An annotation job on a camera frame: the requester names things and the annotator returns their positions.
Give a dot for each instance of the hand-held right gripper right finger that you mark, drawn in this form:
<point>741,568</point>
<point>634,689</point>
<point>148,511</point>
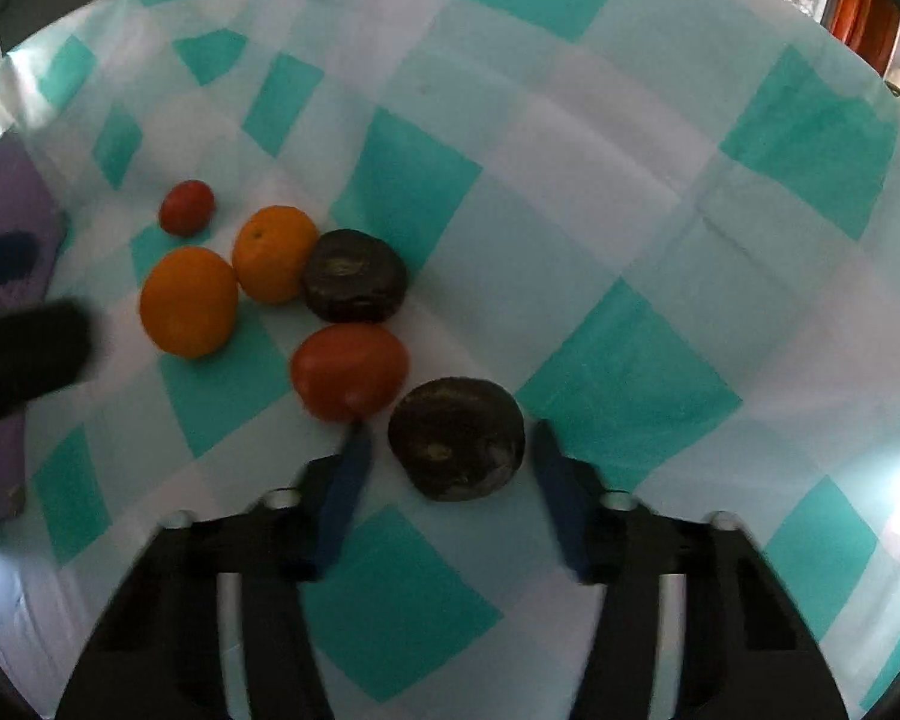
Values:
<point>564,504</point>

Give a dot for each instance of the purple tray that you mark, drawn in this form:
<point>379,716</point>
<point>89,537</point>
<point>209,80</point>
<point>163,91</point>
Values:
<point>7,195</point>

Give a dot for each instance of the dark purple passion fruit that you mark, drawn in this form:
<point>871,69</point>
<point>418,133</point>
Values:
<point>456,439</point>
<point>355,275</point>

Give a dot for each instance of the orange mandarin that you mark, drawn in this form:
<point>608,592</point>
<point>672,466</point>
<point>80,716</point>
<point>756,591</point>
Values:
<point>276,253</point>
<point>189,301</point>

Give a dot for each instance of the small red tomato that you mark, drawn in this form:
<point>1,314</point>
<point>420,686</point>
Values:
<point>186,207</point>

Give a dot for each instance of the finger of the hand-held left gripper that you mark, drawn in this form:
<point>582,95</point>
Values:
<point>26,360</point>
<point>4,261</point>

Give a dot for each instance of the teal white checked tablecloth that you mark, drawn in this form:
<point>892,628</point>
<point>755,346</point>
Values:
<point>570,255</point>

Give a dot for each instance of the large red tomato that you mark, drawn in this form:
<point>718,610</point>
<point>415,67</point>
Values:
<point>349,373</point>

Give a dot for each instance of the orange background object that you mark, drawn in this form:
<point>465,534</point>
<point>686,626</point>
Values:
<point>853,11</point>

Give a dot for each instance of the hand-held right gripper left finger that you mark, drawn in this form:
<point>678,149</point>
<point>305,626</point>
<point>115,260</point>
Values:
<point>341,499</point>

